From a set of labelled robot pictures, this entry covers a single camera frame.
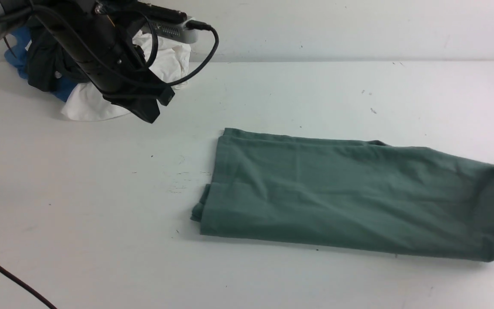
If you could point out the blue crumpled garment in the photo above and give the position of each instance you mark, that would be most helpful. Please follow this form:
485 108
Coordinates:
17 57

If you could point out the dark crumpled garment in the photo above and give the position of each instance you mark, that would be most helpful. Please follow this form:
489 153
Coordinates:
49 67

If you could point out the white crumpled garment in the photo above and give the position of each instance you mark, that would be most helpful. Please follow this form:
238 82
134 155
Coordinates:
86 103

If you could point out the green long sleeve shirt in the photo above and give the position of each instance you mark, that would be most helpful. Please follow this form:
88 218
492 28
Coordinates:
360 195

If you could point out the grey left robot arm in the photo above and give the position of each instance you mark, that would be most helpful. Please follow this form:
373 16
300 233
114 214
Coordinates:
17 13

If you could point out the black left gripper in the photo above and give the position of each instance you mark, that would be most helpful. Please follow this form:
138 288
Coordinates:
105 53

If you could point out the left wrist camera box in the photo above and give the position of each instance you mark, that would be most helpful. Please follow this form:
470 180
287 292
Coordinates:
169 23

